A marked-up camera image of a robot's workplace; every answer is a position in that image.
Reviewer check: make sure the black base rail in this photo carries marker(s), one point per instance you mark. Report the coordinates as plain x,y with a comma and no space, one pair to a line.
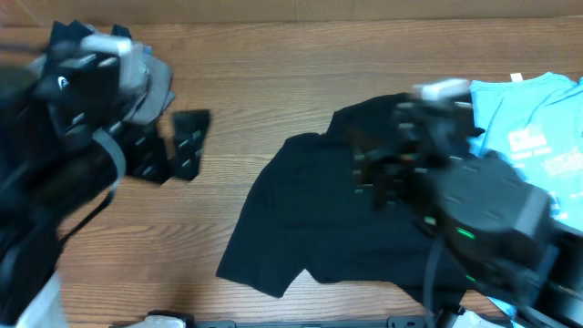
415,321

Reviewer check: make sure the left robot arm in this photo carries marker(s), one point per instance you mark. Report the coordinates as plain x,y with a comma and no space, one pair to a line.
42,183

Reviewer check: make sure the light blue t-shirt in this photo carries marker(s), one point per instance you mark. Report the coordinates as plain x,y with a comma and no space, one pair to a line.
536,125

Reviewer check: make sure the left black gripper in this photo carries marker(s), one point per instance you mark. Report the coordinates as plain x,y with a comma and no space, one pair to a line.
190,145

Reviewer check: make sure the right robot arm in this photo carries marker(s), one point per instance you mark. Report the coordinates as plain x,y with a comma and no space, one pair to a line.
498,227

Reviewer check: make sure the black t-shirt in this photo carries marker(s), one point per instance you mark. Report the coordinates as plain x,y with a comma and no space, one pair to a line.
304,214

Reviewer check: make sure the folded black Nike shirt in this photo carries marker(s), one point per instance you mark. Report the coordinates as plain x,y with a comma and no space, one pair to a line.
72,68

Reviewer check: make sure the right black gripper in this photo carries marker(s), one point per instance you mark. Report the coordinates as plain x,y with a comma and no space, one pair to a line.
397,168

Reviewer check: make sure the folded grey garment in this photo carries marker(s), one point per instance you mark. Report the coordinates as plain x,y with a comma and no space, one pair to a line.
158,96

